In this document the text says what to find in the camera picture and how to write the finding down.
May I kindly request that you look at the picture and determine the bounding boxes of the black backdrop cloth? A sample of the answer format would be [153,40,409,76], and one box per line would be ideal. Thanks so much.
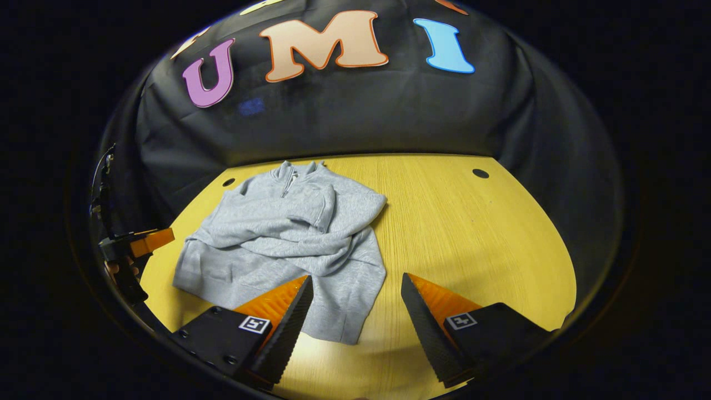
[92,0,625,301]

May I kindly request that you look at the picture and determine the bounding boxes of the grey zip-neck sweater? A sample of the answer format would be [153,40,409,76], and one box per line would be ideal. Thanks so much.
[172,160,388,345]

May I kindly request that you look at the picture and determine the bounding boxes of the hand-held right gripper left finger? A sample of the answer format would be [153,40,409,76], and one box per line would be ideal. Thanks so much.
[168,276,314,392]

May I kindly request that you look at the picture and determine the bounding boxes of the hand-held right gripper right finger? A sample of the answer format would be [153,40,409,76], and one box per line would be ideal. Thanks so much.
[400,273,560,389]

